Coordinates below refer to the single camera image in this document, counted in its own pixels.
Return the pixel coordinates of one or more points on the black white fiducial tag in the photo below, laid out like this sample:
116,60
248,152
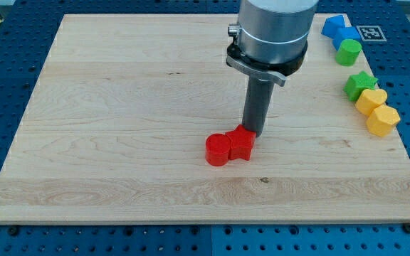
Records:
371,33

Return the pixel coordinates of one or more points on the red star block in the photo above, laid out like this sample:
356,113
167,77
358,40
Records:
242,142

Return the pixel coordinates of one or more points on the yellow heart block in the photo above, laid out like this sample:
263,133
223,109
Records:
369,100

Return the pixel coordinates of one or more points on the blue triangle block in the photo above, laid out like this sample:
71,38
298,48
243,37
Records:
332,25

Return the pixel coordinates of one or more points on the red cylinder block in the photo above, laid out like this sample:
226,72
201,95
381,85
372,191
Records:
218,148

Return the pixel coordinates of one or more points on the blue cube block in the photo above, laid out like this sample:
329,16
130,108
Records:
345,33

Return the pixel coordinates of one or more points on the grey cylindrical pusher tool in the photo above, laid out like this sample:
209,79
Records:
258,96

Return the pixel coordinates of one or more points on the yellow hexagon block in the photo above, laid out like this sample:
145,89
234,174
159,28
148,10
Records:
382,120

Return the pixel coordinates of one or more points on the green star block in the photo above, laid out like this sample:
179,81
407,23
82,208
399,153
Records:
357,83

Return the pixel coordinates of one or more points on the green cylinder block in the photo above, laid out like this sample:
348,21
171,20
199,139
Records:
348,52

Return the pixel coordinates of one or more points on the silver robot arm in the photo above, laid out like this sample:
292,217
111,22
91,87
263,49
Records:
270,38

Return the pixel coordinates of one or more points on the wooden board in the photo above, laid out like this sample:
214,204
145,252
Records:
114,134

